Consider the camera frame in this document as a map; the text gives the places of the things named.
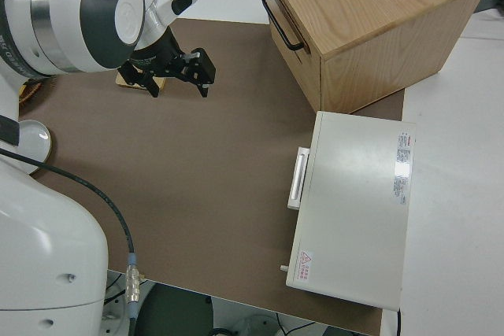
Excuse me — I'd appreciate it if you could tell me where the black drawer handle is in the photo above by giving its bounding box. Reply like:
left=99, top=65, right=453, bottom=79
left=261, top=0, right=312, bottom=54

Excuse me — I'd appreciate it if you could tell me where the white toaster oven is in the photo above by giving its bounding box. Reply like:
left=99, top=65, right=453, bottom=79
left=278, top=110, right=417, bottom=312

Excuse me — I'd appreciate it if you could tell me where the gray plate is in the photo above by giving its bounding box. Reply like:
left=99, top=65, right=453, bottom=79
left=18, top=119, right=54, bottom=175

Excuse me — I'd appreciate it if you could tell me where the wooden mug rack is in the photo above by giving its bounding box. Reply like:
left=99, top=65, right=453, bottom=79
left=115, top=71, right=165, bottom=93

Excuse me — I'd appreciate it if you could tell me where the round wicker basket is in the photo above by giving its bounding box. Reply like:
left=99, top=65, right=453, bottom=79
left=19, top=78, right=43, bottom=105

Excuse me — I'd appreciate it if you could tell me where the oven door handle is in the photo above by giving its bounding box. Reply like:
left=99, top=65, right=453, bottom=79
left=286, top=146, right=311, bottom=211

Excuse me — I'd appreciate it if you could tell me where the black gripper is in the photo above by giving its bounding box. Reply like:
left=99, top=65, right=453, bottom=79
left=120, top=28, right=217, bottom=98

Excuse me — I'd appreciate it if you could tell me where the brown table mat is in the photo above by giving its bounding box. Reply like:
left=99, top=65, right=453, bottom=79
left=17, top=17, right=406, bottom=336

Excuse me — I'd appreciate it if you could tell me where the dark round base plate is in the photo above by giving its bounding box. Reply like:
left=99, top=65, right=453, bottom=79
left=137, top=283, right=214, bottom=336

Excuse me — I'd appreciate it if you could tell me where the wooden drawer box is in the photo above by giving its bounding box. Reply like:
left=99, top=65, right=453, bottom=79
left=255, top=0, right=491, bottom=115

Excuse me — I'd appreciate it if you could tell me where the black cable with metal plug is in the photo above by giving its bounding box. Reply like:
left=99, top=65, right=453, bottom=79
left=0, top=147, right=143, bottom=319

